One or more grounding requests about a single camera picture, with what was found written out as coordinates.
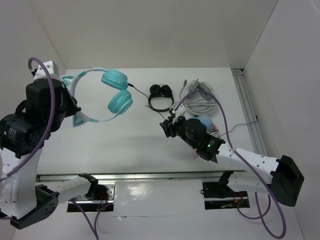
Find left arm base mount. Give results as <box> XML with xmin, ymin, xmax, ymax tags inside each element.
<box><xmin>71</xmin><ymin>180</ymin><xmax>116</xmax><ymax>213</ymax></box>

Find purple cable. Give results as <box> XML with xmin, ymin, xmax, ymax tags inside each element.
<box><xmin>0</xmin><ymin>57</ymin><xmax>116</xmax><ymax>240</ymax></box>
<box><xmin>173</xmin><ymin>89</ymin><xmax>286</xmax><ymax>238</ymax></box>

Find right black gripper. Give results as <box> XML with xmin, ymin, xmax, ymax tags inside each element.
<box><xmin>159</xmin><ymin>113</ymin><xmax>198</xmax><ymax>149</ymax></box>

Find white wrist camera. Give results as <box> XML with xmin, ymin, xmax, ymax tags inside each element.
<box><xmin>170</xmin><ymin>101</ymin><xmax>187</xmax><ymax>123</ymax></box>
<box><xmin>29</xmin><ymin>60</ymin><xmax>60</xmax><ymax>81</ymax></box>

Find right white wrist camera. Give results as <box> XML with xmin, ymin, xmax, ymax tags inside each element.
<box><xmin>170</xmin><ymin>101</ymin><xmax>187</xmax><ymax>123</ymax></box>

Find pink blue cat-ear headphones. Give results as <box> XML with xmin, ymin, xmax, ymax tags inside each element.
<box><xmin>184</xmin><ymin>116</ymin><xmax>224</xmax><ymax>163</ymax></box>

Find teal cat-ear headphones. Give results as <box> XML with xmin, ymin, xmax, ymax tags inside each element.
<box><xmin>60</xmin><ymin>66</ymin><xmax>133</xmax><ymax>128</ymax></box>

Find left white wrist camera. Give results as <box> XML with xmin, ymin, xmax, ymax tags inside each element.
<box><xmin>29</xmin><ymin>60</ymin><xmax>60</xmax><ymax>81</ymax></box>

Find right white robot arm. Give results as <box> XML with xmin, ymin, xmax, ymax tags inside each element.
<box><xmin>159</xmin><ymin>116</ymin><xmax>305</xmax><ymax>207</ymax></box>

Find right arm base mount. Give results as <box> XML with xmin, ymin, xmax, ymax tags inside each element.
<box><xmin>200</xmin><ymin>182</ymin><xmax>250</xmax><ymax>210</ymax></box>

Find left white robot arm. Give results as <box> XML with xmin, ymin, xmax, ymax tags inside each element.
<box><xmin>0</xmin><ymin>78</ymin><xmax>99</xmax><ymax>230</ymax></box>

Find black headphone audio cable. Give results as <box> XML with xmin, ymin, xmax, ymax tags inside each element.
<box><xmin>127</xmin><ymin>82</ymin><xmax>258</xmax><ymax>136</ymax></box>

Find aluminium rail at right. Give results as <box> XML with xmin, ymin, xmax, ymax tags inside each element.
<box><xmin>231</xmin><ymin>68</ymin><xmax>268</xmax><ymax>156</ymax></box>

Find aluminium rail at front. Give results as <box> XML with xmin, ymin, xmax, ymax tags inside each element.
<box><xmin>36</xmin><ymin>170</ymin><xmax>248</xmax><ymax>182</ymax></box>

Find aluminium rail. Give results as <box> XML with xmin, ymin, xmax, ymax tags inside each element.
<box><xmin>36</xmin><ymin>170</ymin><xmax>248</xmax><ymax>182</ymax></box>
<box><xmin>231</xmin><ymin>68</ymin><xmax>268</xmax><ymax>156</ymax></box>

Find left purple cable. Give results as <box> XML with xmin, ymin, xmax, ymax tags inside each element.
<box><xmin>0</xmin><ymin>57</ymin><xmax>116</xmax><ymax>240</ymax></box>

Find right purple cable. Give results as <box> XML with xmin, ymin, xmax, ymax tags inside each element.
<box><xmin>173</xmin><ymin>89</ymin><xmax>286</xmax><ymax>238</ymax></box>

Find small black headphones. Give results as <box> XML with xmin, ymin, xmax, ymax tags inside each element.
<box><xmin>148</xmin><ymin>84</ymin><xmax>174</xmax><ymax>113</ymax></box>

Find white grey headset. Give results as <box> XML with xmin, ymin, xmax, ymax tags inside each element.
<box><xmin>179</xmin><ymin>79</ymin><xmax>217</xmax><ymax>116</ymax></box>

